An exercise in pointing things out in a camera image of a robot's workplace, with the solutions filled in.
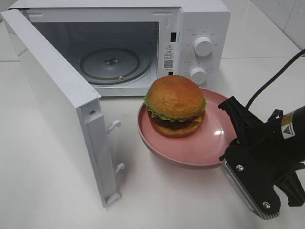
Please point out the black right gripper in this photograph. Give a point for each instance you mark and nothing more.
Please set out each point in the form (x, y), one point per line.
(280, 137)

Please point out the pink round plate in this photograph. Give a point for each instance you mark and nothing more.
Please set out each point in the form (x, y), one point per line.
(202, 148)

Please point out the toy burger with lettuce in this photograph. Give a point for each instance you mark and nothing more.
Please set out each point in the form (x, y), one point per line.
(176, 106)

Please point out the white microwave door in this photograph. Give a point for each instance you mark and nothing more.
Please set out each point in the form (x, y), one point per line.
(70, 104)

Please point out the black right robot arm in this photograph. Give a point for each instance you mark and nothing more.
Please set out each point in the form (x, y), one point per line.
(280, 161)

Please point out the lower white timer knob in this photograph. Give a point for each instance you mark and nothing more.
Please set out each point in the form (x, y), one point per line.
(198, 75)

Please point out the upper white power knob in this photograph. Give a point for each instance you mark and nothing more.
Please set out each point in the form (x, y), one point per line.
(203, 45)

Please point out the white microwave oven body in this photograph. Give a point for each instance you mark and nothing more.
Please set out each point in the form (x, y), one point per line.
(160, 32)

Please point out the glass microwave turntable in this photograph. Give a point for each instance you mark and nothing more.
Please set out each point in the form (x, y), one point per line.
(110, 63)

